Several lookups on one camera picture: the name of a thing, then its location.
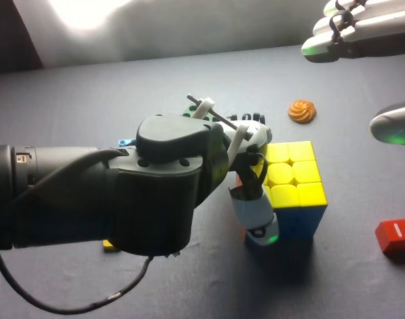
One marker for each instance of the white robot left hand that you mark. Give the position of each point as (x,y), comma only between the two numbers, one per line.
(255,216)

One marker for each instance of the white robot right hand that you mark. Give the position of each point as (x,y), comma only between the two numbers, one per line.
(355,40)

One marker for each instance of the colourful magic cube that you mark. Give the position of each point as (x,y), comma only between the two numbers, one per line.
(298,172)

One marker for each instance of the orange swirl cookie toy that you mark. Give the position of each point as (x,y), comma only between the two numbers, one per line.
(302,112)

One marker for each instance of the grey table cloth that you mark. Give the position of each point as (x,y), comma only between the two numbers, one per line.
(322,282)

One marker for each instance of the green pentagon block with holes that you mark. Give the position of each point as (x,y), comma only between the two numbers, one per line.
(189,109)

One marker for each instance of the red cube block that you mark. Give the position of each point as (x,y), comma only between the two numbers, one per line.
(393,237)

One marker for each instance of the yellow two-hole block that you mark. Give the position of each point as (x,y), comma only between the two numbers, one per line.
(109,245)

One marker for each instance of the white backdrop sheet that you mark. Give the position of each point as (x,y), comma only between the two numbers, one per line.
(156,30)

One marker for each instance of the dark brown panel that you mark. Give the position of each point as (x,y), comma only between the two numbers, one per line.
(10,33)

